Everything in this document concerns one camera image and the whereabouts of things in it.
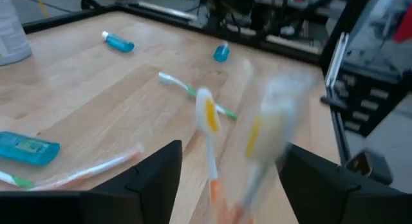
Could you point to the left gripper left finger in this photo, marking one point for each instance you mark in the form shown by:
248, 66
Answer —
151, 185

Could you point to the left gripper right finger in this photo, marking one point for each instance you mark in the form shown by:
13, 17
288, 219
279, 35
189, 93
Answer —
322, 192

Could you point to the clear plastic cup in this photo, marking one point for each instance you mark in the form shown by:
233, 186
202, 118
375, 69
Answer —
289, 89

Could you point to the small blue mouthwash bottle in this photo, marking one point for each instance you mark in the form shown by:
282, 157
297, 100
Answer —
221, 53
120, 43
29, 148

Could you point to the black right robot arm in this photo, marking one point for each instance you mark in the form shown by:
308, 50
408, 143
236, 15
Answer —
225, 11

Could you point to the green white toothbrush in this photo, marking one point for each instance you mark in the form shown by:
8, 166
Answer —
190, 89
16, 180

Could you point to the white green wipes canister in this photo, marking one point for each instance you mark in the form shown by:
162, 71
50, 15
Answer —
13, 34

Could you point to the small black table camera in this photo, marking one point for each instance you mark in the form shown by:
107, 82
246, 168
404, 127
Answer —
370, 169

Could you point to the silver aluminium bracket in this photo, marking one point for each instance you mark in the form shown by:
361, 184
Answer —
334, 66

